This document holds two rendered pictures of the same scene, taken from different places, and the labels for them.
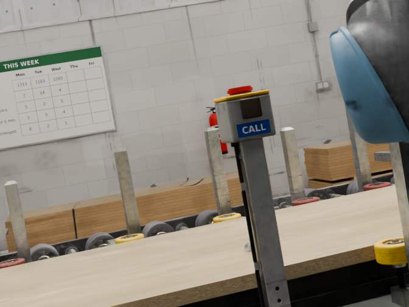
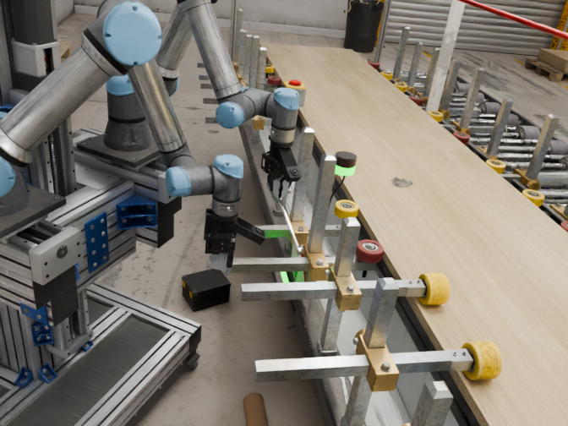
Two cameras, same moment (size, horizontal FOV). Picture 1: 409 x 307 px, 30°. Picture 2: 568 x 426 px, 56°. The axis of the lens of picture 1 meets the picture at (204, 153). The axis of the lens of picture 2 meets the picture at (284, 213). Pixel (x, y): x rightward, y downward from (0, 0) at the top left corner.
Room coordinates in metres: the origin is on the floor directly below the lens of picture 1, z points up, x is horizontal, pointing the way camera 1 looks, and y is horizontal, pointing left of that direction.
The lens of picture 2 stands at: (1.22, -1.92, 1.74)
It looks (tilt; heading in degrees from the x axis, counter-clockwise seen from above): 29 degrees down; 91
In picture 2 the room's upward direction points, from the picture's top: 7 degrees clockwise
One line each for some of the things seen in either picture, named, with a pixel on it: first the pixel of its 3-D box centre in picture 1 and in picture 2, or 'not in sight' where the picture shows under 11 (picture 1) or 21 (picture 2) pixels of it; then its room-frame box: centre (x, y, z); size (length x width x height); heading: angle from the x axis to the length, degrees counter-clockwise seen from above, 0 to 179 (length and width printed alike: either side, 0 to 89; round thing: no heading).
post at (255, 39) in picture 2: not in sight; (252, 81); (0.93, 0.89, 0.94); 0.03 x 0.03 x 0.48; 14
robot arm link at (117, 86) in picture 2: not in sight; (128, 91); (0.67, -0.33, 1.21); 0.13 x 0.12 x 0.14; 70
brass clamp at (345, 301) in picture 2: not in sight; (342, 285); (1.37, -0.83, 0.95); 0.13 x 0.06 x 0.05; 104
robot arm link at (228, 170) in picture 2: not in sight; (226, 177); (1.04, -0.67, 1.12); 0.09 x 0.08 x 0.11; 27
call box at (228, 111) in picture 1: (244, 119); (293, 95); (1.18, -0.07, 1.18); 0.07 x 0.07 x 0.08; 14
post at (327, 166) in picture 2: not in sight; (317, 230); (1.30, -0.56, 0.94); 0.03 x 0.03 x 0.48; 14
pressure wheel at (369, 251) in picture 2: not in sight; (367, 260); (1.47, -0.56, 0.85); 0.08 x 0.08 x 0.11
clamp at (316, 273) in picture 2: not in sight; (315, 260); (1.31, -0.59, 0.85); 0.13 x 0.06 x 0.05; 104
